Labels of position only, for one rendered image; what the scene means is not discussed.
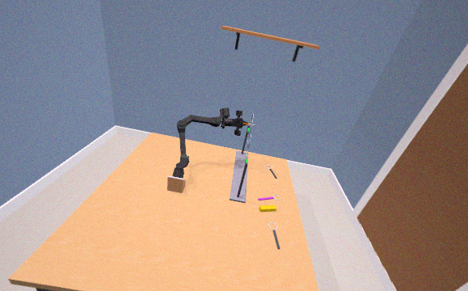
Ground yellow rectangular block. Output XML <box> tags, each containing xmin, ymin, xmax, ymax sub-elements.
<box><xmin>259</xmin><ymin>205</ymin><xmax>276</xmax><ymax>212</ymax></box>

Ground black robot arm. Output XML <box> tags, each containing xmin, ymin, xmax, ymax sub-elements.
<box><xmin>172</xmin><ymin>108</ymin><xmax>243</xmax><ymax>179</ymax></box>

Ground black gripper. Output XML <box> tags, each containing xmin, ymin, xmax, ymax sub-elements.
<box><xmin>230</xmin><ymin>110</ymin><xmax>247</xmax><ymax>136</ymax></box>

